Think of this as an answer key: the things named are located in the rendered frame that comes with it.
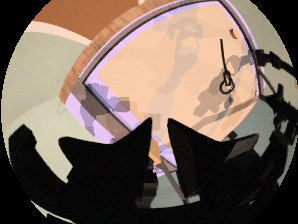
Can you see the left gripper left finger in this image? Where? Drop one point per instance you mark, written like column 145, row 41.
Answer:
column 128, row 162

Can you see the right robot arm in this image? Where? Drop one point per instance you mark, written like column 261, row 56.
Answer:
column 292, row 127

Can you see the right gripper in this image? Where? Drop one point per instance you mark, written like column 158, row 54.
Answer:
column 275, row 99

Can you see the black metal frame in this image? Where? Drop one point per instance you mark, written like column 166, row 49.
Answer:
column 168, row 174

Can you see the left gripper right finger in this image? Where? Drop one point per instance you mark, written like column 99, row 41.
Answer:
column 200, row 158

